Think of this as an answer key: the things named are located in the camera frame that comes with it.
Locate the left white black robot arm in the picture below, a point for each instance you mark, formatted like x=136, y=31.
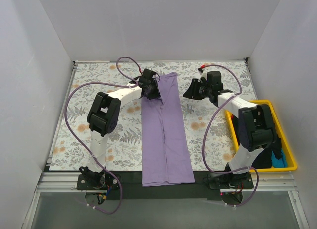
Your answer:
x=104, y=114

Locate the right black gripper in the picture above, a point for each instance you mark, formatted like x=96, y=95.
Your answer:
x=196, y=88

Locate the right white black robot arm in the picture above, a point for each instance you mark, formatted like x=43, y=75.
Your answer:
x=256, y=127

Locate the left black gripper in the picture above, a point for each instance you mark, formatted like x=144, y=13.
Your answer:
x=153, y=89

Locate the yellow plastic bin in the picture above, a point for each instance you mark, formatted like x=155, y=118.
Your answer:
x=290, y=158

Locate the teal t shirt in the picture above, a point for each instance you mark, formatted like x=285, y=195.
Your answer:
x=279, y=160

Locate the black t shirt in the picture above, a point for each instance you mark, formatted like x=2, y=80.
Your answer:
x=263, y=159

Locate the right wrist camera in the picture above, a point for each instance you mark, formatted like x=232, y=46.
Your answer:
x=203, y=75

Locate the purple t shirt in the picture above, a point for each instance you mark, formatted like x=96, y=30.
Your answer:
x=165, y=155

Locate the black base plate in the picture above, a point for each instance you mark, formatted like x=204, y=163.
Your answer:
x=131, y=182

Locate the floral table mat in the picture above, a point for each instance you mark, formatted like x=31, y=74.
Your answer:
x=124, y=151

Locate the aluminium frame rail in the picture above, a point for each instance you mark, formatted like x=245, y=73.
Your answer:
x=49, y=181

